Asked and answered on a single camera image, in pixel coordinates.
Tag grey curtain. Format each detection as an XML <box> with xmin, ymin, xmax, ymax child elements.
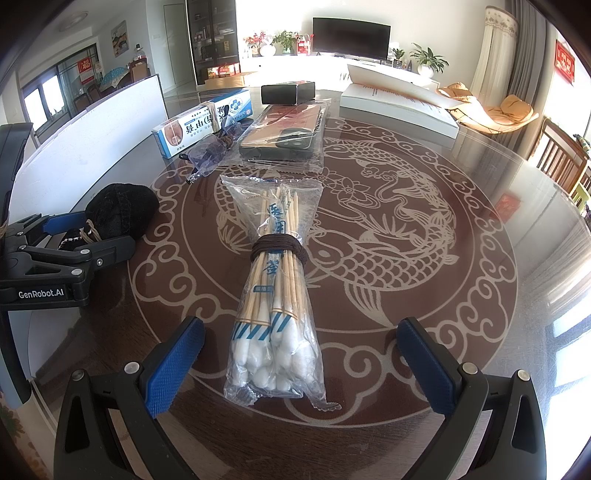
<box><xmin>507</xmin><ymin>0</ymin><xmax>553</xmax><ymax>154</ymax></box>

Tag white television cabinet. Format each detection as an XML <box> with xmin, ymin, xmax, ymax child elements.
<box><xmin>238</xmin><ymin>55</ymin><xmax>439</xmax><ymax>92</ymax></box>

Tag lounge chair with orange cushion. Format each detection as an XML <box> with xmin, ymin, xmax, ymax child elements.
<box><xmin>436</xmin><ymin>82</ymin><xmax>539</xmax><ymax>136</ymax></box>

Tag orange gift boxes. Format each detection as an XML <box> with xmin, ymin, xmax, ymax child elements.
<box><xmin>205</xmin><ymin>63</ymin><xmax>242</xmax><ymax>79</ymax></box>

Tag white covered standing air conditioner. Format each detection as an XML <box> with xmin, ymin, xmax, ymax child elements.
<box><xmin>475</xmin><ymin>6</ymin><xmax>520</xmax><ymax>110</ymax></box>

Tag small black box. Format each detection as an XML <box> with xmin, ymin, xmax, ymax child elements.
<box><xmin>260</xmin><ymin>80</ymin><xmax>317</xmax><ymax>106</ymax></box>

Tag wooden slatted chair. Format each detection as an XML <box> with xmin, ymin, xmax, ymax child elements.
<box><xmin>536</xmin><ymin>117</ymin><xmax>591</xmax><ymax>206</ymax></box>

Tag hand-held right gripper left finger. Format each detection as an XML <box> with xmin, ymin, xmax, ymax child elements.
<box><xmin>54</xmin><ymin>316</ymin><xmax>206</xmax><ymax>480</ymax></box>

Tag framed wall painting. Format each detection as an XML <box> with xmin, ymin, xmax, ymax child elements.
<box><xmin>110</xmin><ymin>20</ymin><xmax>129</xmax><ymax>59</ymax></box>

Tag large white cardboard box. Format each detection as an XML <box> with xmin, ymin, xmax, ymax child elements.
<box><xmin>8</xmin><ymin>75</ymin><xmax>170</xmax><ymax>384</ymax></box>

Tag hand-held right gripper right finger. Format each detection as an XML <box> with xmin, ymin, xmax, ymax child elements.
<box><xmin>396</xmin><ymin>318</ymin><xmax>548</xmax><ymax>480</ymax></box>

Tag leafy plant in white pot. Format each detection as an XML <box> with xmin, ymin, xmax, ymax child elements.
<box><xmin>409</xmin><ymin>43</ymin><xmax>450</xmax><ymax>77</ymax></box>

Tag red flowers in white vase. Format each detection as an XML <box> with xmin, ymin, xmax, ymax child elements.
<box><xmin>243</xmin><ymin>31</ymin><xmax>274</xmax><ymax>58</ymax></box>

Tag flat white box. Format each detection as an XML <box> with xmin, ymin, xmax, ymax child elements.
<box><xmin>339</xmin><ymin>63</ymin><xmax>460</xmax><ymax>138</ymax></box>

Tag dark glass display cabinet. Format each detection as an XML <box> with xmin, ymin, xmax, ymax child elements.
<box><xmin>185</xmin><ymin>0</ymin><xmax>241</xmax><ymax>86</ymax></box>

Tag phone case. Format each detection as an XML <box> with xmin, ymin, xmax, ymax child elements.
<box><xmin>238</xmin><ymin>102</ymin><xmax>327</xmax><ymax>173</ymax></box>

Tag red wall hanging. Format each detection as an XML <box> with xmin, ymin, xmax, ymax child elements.
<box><xmin>554</xmin><ymin>39</ymin><xmax>576</xmax><ymax>85</ymax></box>

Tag black television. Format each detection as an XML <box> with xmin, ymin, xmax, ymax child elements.
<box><xmin>312</xmin><ymin>17</ymin><xmax>391</xmax><ymax>62</ymax></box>

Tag dining table with blue cloth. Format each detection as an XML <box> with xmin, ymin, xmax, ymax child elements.
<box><xmin>98</xmin><ymin>67</ymin><xmax>131</xmax><ymax>92</ymax></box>

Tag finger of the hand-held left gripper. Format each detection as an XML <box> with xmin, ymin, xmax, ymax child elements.
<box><xmin>9</xmin><ymin>234</ymin><xmax>137</xmax><ymax>276</ymax></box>
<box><xmin>0</xmin><ymin>211</ymin><xmax>88</xmax><ymax>252</ymax></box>

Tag cotton swab packet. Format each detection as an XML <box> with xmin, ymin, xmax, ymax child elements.
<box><xmin>220</xmin><ymin>174</ymin><xmax>341</xmax><ymax>412</ymax></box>

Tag blue white carton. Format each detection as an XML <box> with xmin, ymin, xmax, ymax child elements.
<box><xmin>151</xmin><ymin>89</ymin><xmax>253</xmax><ymax>160</ymax></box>

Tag green potted plant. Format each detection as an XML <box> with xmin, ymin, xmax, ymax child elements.
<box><xmin>272</xmin><ymin>30</ymin><xmax>299</xmax><ymax>56</ymax></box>

